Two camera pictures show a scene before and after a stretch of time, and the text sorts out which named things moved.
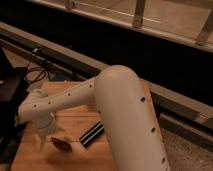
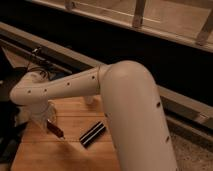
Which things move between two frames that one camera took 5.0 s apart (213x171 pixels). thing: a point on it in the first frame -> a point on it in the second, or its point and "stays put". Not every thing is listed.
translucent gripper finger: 59,128 -> 51,111
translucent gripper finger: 39,141 -> 43,123
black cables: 36,74 stays put
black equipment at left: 13,88 stays put
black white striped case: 92,134 stays put
